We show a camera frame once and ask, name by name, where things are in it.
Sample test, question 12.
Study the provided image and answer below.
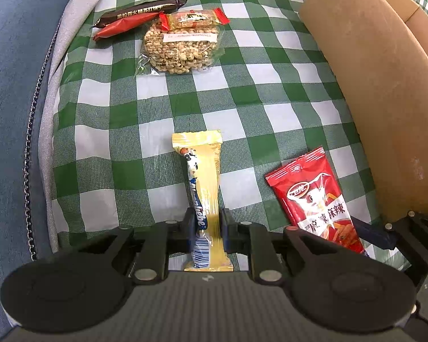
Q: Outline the metal bead chain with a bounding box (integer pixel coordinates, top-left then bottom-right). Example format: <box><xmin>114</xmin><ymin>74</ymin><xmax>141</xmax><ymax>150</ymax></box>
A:
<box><xmin>23</xmin><ymin>25</ymin><xmax>63</xmax><ymax>260</ymax></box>

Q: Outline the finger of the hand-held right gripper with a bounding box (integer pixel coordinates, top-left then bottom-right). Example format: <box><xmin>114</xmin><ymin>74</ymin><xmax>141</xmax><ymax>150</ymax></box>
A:
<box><xmin>351</xmin><ymin>211</ymin><xmax>428</xmax><ymax>293</ymax></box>
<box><xmin>412</xmin><ymin>301</ymin><xmax>428</xmax><ymax>342</ymax></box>

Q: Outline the light grey seat cover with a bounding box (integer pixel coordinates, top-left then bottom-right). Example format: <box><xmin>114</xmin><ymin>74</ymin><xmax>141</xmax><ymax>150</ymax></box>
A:
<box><xmin>37</xmin><ymin>0</ymin><xmax>122</xmax><ymax>253</ymax></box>

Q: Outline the brown cardboard box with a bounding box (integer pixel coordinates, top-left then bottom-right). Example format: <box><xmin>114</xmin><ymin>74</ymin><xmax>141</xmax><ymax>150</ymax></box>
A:
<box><xmin>299</xmin><ymin>0</ymin><xmax>428</xmax><ymax>225</ymax></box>

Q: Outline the green white checked cloth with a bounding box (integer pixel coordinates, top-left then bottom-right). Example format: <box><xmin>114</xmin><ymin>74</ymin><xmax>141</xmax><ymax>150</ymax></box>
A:
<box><xmin>52</xmin><ymin>0</ymin><xmax>428</xmax><ymax>271</ymax></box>

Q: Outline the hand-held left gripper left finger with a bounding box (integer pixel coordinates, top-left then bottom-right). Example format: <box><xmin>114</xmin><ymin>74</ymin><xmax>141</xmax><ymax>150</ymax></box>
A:
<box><xmin>76</xmin><ymin>207</ymin><xmax>197</xmax><ymax>286</ymax></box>

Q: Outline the clear peanut candy packet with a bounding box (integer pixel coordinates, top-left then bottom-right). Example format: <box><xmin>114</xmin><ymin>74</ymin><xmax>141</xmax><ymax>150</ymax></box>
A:
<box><xmin>135</xmin><ymin>21</ymin><xmax>226</xmax><ymax>77</ymax></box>

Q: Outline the blue sofa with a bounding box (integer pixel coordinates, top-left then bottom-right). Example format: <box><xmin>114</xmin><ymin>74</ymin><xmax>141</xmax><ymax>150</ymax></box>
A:
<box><xmin>0</xmin><ymin>0</ymin><xmax>82</xmax><ymax>342</ymax></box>

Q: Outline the dark brown snack bar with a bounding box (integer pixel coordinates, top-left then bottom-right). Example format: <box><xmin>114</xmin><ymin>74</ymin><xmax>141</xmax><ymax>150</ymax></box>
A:
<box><xmin>92</xmin><ymin>0</ymin><xmax>189</xmax><ymax>29</ymax></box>

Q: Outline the red snack bar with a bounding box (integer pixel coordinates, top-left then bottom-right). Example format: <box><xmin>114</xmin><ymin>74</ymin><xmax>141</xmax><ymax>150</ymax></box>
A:
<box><xmin>93</xmin><ymin>12</ymin><xmax>161</xmax><ymax>41</ymax></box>

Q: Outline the yellow snack bar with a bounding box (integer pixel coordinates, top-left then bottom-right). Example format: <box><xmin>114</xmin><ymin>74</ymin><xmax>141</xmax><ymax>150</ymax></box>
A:
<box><xmin>171</xmin><ymin>130</ymin><xmax>234</xmax><ymax>272</ymax></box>

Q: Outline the red snack packet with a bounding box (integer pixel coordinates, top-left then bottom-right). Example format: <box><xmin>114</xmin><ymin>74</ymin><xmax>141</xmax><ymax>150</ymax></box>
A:
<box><xmin>265</xmin><ymin>146</ymin><xmax>370</xmax><ymax>257</ymax></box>

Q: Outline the small clear red-ended packet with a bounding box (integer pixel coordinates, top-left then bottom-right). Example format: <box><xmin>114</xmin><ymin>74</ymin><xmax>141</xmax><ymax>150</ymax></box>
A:
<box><xmin>159</xmin><ymin>7</ymin><xmax>229</xmax><ymax>32</ymax></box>

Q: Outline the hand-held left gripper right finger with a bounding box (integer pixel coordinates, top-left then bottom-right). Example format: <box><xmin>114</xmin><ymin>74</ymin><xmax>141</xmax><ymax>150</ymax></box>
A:
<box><xmin>219</xmin><ymin>207</ymin><xmax>338</xmax><ymax>286</ymax></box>

